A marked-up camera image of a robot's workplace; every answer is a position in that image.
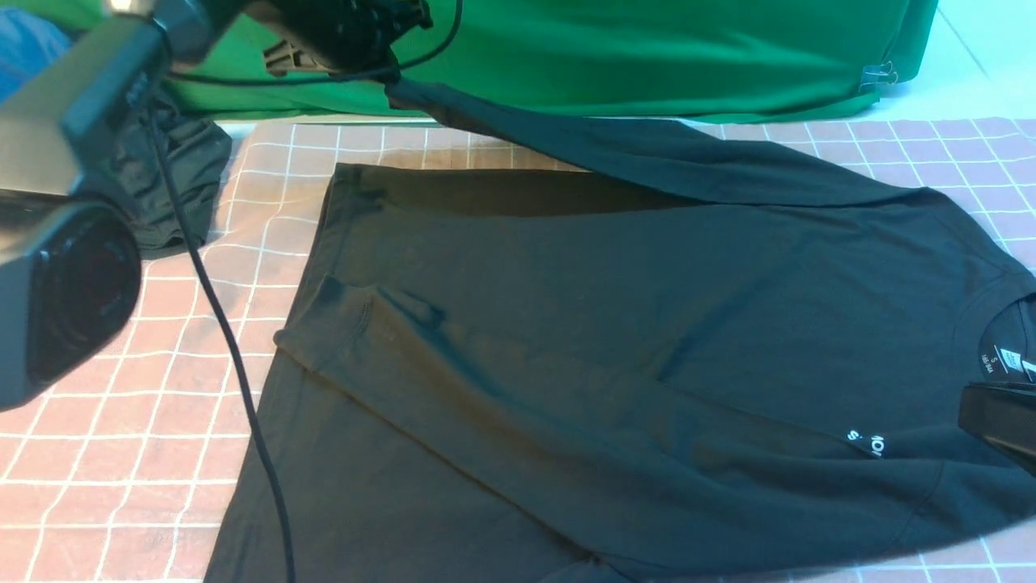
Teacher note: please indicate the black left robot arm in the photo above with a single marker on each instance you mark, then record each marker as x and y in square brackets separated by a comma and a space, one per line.
[71, 271]

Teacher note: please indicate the metal binder clip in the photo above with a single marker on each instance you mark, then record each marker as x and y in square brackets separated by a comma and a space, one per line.
[878, 75]

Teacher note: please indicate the dark gray long-sleeve top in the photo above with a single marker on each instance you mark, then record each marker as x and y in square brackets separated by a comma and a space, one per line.
[691, 356]

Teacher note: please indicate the dark gray crumpled garment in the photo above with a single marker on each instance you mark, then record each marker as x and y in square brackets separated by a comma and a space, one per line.
[172, 164]

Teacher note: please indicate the pink checkered tablecloth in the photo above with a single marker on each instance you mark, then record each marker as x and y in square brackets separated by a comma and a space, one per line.
[123, 471]

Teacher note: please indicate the green backdrop cloth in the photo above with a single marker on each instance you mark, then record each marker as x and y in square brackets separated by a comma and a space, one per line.
[740, 61]

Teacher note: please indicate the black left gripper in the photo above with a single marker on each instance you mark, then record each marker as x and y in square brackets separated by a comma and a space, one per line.
[337, 38]

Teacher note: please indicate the blue crumpled garment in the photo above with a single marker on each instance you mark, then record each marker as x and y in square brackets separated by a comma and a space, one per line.
[29, 44]

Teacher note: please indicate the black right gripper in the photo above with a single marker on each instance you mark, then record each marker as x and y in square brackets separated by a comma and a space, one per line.
[1002, 414]

